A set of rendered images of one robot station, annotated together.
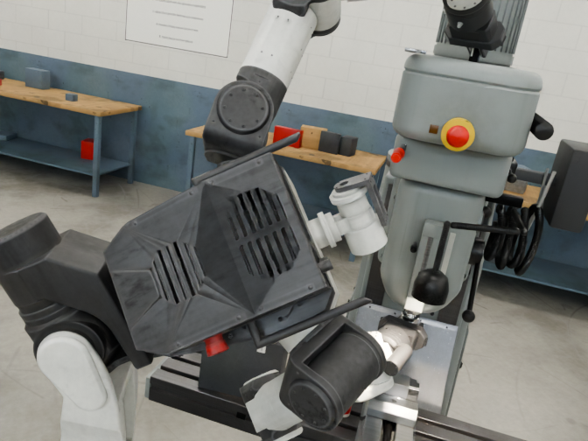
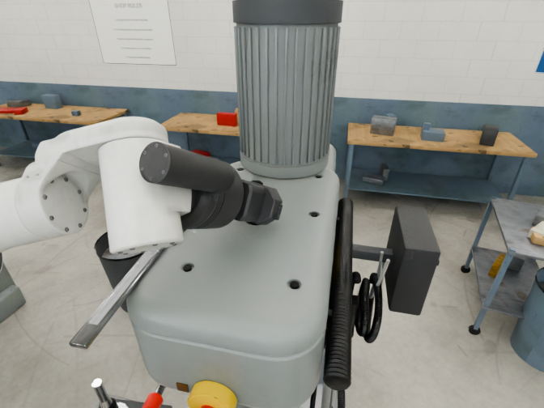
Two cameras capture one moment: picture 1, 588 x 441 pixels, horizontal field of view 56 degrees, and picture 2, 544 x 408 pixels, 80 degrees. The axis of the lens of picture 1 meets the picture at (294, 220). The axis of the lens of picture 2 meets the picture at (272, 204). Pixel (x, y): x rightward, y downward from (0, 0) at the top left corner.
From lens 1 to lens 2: 0.93 m
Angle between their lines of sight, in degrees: 12
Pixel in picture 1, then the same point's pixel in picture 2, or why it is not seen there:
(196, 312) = not seen: outside the picture
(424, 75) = (143, 332)
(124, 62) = (108, 79)
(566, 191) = (401, 283)
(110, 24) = (91, 53)
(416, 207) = not seen: hidden behind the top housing
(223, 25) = (167, 41)
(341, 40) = not seen: hidden behind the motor
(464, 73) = (194, 337)
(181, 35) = (141, 53)
